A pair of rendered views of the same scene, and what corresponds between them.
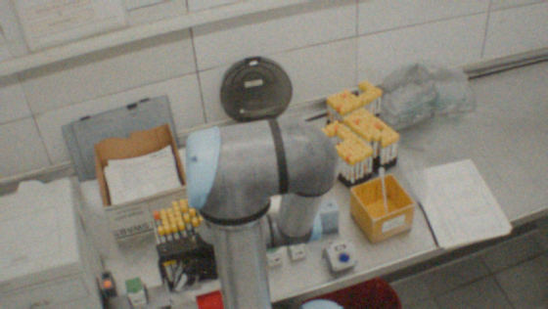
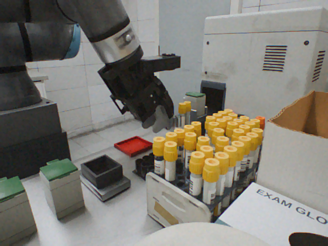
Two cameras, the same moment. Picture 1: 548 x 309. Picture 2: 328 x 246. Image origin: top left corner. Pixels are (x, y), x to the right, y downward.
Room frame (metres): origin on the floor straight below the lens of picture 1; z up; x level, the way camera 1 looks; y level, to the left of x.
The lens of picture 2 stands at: (1.30, 0.05, 1.10)
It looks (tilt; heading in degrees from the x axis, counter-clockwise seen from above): 20 degrees down; 150
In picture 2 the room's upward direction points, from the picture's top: straight up
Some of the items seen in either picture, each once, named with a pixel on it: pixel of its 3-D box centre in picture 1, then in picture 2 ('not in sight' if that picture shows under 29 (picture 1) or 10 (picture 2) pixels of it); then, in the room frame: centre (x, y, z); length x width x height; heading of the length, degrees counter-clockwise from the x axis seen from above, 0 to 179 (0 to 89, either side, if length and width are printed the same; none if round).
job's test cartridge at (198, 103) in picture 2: (137, 293); (193, 106); (0.87, 0.38, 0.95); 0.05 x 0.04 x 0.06; 15
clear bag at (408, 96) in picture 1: (406, 87); not in sight; (1.60, -0.44, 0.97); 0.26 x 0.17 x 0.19; 119
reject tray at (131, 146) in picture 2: (210, 303); (134, 144); (0.88, 0.20, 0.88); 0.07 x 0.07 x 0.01; 15
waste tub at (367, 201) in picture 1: (382, 208); not in sight; (1.12, -0.27, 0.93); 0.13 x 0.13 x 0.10; 20
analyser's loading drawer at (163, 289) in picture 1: (131, 301); (198, 113); (0.86, 0.40, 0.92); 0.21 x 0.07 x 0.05; 105
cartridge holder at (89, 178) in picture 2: not in sight; (102, 173); (0.98, 0.10, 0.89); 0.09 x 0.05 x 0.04; 16
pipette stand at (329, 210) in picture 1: (319, 219); not in sight; (1.10, -0.09, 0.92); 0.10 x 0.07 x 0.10; 97
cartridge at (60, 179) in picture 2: (272, 253); (61, 186); (1.01, 0.04, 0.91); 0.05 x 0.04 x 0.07; 15
